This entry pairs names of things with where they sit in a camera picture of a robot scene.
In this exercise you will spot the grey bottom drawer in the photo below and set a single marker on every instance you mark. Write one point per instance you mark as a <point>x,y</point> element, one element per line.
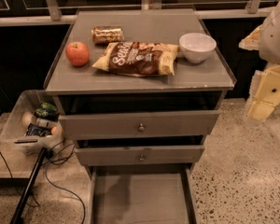
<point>141,194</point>

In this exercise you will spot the brown chip bag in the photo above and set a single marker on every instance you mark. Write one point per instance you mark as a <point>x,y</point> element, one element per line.
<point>138,59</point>

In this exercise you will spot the clear plastic bin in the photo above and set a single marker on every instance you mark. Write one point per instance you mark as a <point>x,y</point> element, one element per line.
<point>23,113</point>

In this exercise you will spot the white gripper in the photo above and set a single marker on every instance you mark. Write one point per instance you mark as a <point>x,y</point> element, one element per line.
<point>275,37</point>

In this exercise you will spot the grey drawer cabinet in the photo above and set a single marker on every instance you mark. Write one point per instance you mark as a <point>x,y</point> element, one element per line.
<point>86,90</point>

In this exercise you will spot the white bowl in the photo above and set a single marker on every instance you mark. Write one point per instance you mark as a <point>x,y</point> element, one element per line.
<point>196,47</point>

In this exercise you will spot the red apple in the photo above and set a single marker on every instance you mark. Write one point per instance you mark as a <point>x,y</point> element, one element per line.
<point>77,53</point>

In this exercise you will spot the blue snack packet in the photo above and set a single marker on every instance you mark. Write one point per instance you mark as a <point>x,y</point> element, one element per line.
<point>33,130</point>

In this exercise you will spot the grey drawer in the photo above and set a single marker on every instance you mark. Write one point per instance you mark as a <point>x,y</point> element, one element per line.
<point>106,156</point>
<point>139,125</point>
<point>141,194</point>

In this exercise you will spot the grey middle drawer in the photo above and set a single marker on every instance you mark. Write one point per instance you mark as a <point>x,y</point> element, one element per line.
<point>106,156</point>

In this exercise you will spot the green snack bag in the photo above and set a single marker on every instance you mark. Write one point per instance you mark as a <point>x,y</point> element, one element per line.
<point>47,111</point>

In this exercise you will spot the black pole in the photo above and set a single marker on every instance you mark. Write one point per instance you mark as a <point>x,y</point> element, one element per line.
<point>16,219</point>

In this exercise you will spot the grey top drawer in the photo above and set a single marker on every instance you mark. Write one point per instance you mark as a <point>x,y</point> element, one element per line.
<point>139,125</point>

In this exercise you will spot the gold soda can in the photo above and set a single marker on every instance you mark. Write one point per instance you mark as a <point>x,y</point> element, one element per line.
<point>102,35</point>

